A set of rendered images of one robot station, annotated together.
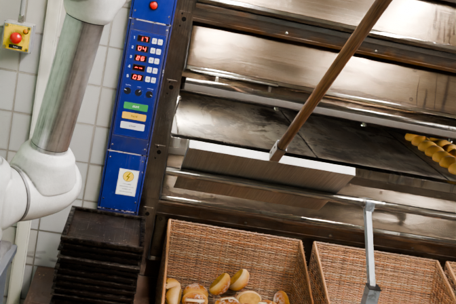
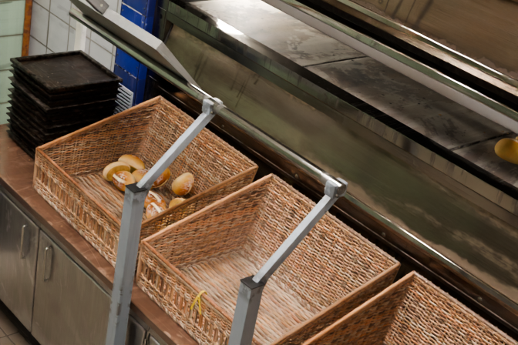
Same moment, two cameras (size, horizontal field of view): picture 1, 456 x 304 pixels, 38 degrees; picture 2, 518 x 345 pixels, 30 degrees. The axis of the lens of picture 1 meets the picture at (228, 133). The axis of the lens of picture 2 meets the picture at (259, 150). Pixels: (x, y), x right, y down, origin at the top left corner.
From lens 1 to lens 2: 271 cm
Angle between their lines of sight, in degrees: 51
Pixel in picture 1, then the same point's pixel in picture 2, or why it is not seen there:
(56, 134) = not seen: outside the picture
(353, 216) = (314, 155)
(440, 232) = (412, 222)
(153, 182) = not seen: hidden behind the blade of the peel
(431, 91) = not seen: outside the picture
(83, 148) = not seen: outside the picture
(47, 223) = not seen: hidden behind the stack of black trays
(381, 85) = not seen: outside the picture
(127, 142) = not seen: outside the picture
